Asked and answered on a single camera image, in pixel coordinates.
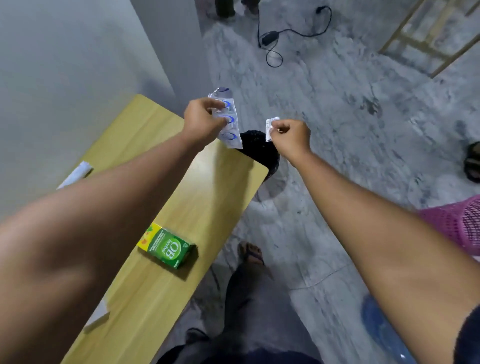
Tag person's left hand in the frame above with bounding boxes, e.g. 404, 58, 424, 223
182, 97, 228, 149

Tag person's right hand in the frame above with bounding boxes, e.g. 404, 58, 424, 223
270, 119, 313, 161

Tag small torn foil piece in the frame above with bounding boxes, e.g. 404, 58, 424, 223
265, 116, 281, 143

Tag silver blister pill strip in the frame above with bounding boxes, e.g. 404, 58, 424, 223
208, 87, 244, 150

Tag person's right forearm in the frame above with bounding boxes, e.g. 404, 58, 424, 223
289, 150, 480, 364

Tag person's left forearm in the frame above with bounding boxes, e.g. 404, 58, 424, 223
0, 132, 206, 364

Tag black trash bin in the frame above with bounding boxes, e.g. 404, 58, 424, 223
237, 130, 281, 183

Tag person's right foot with sandal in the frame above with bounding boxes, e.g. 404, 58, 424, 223
238, 241, 266, 267

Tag person's foot with sandal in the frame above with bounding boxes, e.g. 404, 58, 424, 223
185, 328, 211, 346
238, 241, 266, 267

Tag green medicine box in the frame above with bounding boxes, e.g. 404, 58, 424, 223
136, 223, 196, 270

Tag white folded paper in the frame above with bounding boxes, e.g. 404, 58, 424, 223
56, 161, 94, 190

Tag person's grey trousers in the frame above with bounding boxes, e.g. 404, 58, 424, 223
157, 262, 324, 364

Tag black sandal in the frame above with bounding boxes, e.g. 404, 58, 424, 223
463, 141, 480, 184

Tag pink mesh basket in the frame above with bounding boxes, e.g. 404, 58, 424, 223
417, 195, 480, 257

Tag blue plastic stool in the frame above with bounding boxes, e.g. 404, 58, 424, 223
361, 295, 418, 364

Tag person's left foot with sandal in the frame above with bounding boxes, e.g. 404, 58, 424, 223
185, 328, 211, 346

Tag white paper scrap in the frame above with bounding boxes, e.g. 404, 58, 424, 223
83, 296, 111, 334

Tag person's dark sleeve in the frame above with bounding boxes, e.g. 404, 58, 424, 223
454, 305, 480, 364

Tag black power adapter cable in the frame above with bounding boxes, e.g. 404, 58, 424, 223
257, 5, 333, 68

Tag wooden frame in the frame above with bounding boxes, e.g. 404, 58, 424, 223
379, 0, 480, 79

